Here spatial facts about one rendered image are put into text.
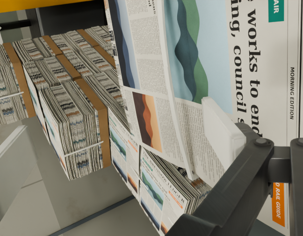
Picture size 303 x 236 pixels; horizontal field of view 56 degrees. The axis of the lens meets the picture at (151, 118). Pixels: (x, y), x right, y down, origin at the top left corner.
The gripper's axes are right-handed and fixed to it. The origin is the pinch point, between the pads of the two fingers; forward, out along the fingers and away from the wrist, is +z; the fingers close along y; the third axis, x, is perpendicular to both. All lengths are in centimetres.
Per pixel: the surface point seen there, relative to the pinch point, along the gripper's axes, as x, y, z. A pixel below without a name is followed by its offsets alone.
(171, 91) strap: -1.6, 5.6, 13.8
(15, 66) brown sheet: -13, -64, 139
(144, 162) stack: -47, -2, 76
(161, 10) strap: 7.4, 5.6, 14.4
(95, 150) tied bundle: -53, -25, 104
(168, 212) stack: -63, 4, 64
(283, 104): -0.3, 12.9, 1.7
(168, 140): -10.4, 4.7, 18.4
